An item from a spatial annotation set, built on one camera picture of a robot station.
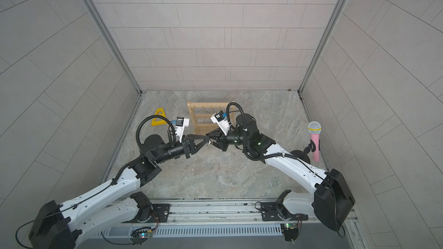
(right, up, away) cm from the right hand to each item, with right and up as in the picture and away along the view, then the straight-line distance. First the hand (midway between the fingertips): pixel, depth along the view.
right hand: (207, 139), depth 69 cm
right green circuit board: (+33, -37, 0) cm, 50 cm away
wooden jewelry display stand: (-10, +8, +41) cm, 43 cm away
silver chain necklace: (+1, 0, -4) cm, 4 cm away
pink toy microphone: (+43, +5, -1) cm, 43 cm away
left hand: (+1, 0, -4) cm, 5 cm away
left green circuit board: (-26, -36, -3) cm, 45 cm away
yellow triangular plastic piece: (-34, +10, +36) cm, 51 cm away
